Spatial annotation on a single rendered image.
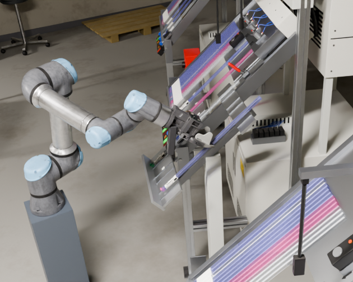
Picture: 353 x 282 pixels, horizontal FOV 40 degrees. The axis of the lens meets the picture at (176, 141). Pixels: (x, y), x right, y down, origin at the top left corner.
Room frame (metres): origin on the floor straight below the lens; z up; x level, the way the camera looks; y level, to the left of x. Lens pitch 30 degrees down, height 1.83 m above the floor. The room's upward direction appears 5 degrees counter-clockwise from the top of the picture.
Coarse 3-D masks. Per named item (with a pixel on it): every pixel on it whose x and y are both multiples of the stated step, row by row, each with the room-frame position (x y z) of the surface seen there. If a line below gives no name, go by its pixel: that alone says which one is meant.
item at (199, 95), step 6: (198, 84) 2.24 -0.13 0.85; (192, 90) 2.24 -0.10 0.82; (186, 96) 2.24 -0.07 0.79; (198, 96) 2.12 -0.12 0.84; (180, 102) 2.24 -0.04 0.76; (192, 102) 2.12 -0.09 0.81; (204, 102) 2.04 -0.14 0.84; (186, 108) 2.13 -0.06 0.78; (198, 108) 2.02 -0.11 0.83; (204, 108) 1.97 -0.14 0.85; (198, 114) 1.97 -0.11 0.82
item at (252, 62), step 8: (248, 8) 2.51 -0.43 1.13; (256, 8) 2.42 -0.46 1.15; (248, 16) 2.42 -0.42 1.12; (248, 48) 2.11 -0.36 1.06; (240, 56) 2.11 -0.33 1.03; (248, 56) 2.04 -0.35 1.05; (256, 56) 1.98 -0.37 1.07; (240, 64) 2.04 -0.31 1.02; (248, 64) 1.98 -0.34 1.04; (256, 64) 1.92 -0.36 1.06; (232, 72) 2.04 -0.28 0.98; (240, 72) 1.98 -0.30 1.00; (240, 80) 1.91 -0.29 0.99
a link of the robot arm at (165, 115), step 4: (164, 108) 1.49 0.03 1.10; (168, 108) 1.51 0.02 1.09; (160, 112) 1.48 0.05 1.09; (164, 112) 1.48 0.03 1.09; (168, 112) 1.49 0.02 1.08; (160, 116) 1.47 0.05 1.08; (164, 116) 1.48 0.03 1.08; (168, 116) 1.48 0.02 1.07; (156, 120) 1.47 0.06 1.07; (160, 120) 1.47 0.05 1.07; (164, 120) 1.47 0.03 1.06; (168, 120) 1.48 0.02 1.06; (156, 124) 1.49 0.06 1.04; (160, 124) 1.48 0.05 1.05; (164, 124) 1.48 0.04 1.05
